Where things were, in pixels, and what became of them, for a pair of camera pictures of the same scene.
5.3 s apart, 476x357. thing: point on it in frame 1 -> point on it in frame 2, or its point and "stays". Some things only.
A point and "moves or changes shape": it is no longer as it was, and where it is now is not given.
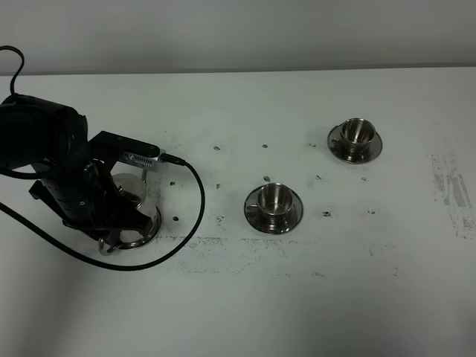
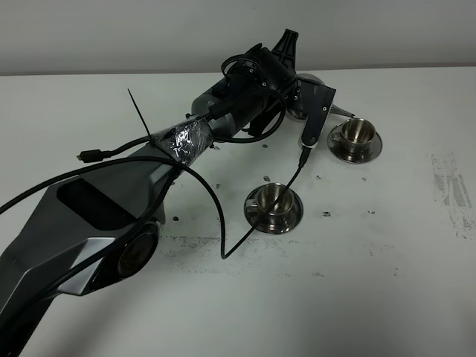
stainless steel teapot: [134, 184] moves or changes shape
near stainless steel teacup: [275, 201] stays
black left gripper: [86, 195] -> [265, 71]
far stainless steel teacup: [356, 136] stays
